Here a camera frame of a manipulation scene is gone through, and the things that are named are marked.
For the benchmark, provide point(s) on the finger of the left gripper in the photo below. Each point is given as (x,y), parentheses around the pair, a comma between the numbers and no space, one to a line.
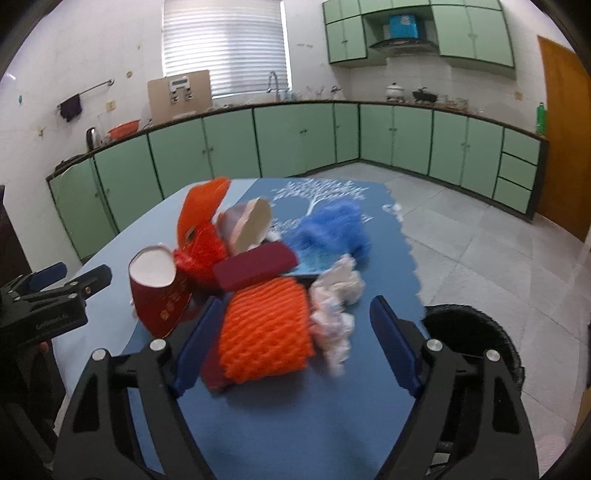
(82,287)
(44,278)

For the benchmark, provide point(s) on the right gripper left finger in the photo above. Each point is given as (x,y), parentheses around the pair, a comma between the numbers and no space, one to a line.
(98,439)

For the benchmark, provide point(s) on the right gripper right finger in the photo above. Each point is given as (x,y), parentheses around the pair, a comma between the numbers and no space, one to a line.
(503,447)

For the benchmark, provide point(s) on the green lower kitchen cabinets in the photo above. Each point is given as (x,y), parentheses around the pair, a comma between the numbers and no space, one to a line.
(99,194)

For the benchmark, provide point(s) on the steel kitchen faucet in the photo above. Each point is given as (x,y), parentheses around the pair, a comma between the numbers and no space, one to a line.
(273,86)

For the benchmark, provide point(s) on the red paper cup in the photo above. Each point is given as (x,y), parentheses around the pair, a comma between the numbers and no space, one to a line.
(159,290)

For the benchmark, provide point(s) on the orange red plastic wrapper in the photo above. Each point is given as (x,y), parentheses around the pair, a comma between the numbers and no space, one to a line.
(200,248)

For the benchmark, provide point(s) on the steel kettle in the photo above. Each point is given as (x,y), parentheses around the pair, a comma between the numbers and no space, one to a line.
(93,139)

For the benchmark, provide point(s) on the red plastic basin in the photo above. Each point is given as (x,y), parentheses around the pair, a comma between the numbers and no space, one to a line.
(124,130)

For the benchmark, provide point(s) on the dark hanging towel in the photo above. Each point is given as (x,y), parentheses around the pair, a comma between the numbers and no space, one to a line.
(70,108)

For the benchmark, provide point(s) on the dark red flat box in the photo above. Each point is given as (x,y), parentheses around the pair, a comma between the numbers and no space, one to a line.
(269,260)

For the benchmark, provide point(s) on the crumpled white tissue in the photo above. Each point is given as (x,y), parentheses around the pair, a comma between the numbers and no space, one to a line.
(331,326)

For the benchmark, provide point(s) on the orange foam fruit net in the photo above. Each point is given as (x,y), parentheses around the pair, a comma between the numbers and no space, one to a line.
(265,331)

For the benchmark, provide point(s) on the brown cardboard box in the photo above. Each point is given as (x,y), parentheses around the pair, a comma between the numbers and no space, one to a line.
(178,96)

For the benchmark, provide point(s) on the blue mesh scrubber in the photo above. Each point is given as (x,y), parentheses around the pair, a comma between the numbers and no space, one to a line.
(333,231)

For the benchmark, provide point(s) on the brown wooden door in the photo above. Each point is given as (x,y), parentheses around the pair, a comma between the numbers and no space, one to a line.
(565,196)

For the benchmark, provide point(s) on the window blinds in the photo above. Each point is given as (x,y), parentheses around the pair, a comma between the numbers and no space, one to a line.
(238,42)

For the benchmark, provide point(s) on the green bottle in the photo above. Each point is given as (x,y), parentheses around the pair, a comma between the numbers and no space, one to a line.
(541,119)

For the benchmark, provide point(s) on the black wok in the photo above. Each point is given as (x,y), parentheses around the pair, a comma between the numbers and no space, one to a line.
(422,95)

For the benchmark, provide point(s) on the white cooking pot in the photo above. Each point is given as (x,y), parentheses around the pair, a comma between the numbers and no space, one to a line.
(395,93)

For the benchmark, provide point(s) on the range hood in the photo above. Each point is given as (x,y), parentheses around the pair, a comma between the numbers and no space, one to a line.
(405,46)

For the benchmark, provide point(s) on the blue box above hood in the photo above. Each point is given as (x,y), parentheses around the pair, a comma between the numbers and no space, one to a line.
(404,26)

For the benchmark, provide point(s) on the wall towel bar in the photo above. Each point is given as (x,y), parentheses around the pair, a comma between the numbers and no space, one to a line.
(108,83)

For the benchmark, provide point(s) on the green upper wall cabinets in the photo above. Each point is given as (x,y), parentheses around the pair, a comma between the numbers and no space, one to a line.
(469,34)

